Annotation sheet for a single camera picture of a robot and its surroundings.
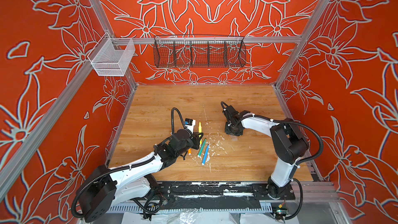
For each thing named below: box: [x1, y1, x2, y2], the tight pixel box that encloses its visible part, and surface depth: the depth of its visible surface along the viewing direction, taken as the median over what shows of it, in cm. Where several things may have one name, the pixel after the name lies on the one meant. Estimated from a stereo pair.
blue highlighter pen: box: [201, 144, 210, 166], surface depth 85 cm
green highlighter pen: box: [197, 137, 207, 158], surface depth 87 cm
